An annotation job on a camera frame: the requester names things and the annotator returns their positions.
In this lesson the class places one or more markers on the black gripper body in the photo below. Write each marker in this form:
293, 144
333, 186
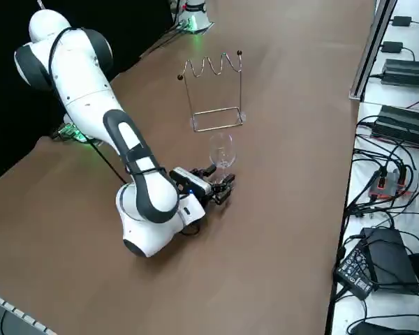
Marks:
210, 198

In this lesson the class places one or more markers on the grey slotted frame piece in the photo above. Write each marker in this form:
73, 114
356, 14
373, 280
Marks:
10, 314

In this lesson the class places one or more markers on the small black power adapter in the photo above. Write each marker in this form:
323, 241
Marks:
401, 20
392, 47

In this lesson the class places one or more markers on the black adapter with label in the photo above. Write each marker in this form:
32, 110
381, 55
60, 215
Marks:
356, 274

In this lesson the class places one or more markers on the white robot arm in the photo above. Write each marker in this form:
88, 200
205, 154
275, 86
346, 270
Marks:
87, 87
195, 14

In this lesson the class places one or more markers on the grey and orange hub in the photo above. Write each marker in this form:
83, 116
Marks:
392, 185

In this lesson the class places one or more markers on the black flat box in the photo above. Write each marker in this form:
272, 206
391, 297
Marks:
391, 258

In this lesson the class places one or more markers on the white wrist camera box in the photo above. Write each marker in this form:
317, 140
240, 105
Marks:
190, 181

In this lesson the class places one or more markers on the clear glass goblet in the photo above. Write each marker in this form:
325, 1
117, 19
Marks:
223, 158

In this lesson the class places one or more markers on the black flat device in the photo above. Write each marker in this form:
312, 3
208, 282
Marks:
387, 328

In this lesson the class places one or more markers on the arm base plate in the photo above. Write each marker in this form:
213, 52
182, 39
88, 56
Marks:
64, 132
208, 30

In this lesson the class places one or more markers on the black finned power supply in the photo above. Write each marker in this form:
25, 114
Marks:
408, 73
405, 127

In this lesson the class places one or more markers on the aluminium frame post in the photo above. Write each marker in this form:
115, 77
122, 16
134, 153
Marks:
372, 49

